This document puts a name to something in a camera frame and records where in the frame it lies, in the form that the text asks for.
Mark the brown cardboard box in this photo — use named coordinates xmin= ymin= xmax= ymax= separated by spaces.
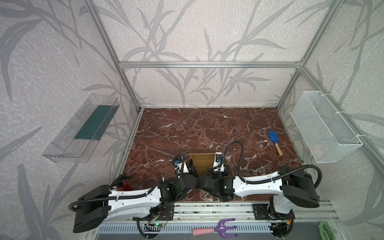
xmin=189 ymin=153 xmax=215 ymax=177

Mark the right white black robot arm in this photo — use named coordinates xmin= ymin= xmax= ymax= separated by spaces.
xmin=197 ymin=140 xmax=323 ymax=215

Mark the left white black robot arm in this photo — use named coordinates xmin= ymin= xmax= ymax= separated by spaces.
xmin=69 ymin=154 xmax=198 ymax=233

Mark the purple pink garden fork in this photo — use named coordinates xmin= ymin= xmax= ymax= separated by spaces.
xmin=193 ymin=218 xmax=238 ymax=239

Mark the small green lit circuit board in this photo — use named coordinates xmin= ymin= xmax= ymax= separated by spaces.
xmin=145 ymin=223 xmax=167 ymax=232

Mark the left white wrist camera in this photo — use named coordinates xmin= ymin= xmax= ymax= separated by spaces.
xmin=172 ymin=154 xmax=189 ymax=176

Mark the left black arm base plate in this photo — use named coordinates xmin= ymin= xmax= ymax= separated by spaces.
xmin=133 ymin=205 xmax=175 ymax=221

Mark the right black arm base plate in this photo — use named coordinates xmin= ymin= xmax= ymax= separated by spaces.
xmin=252 ymin=204 xmax=296 ymax=222

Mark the red black handled tool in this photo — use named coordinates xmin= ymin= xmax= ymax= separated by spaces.
xmin=109 ymin=173 xmax=135 ymax=192

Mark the blue trowel wooden handle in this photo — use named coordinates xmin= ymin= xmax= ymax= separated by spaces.
xmin=269 ymin=131 xmax=283 ymax=156

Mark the aluminium front rail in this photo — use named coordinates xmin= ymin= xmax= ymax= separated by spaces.
xmin=86 ymin=201 xmax=340 ymax=224

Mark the green coiled cable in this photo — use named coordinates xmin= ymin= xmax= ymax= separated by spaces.
xmin=317 ymin=221 xmax=336 ymax=240

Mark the white wire mesh basket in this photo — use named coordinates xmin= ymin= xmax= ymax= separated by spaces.
xmin=291 ymin=91 xmax=363 ymax=164

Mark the clear plastic wall bin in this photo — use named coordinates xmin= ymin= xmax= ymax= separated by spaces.
xmin=42 ymin=94 xmax=120 ymax=163

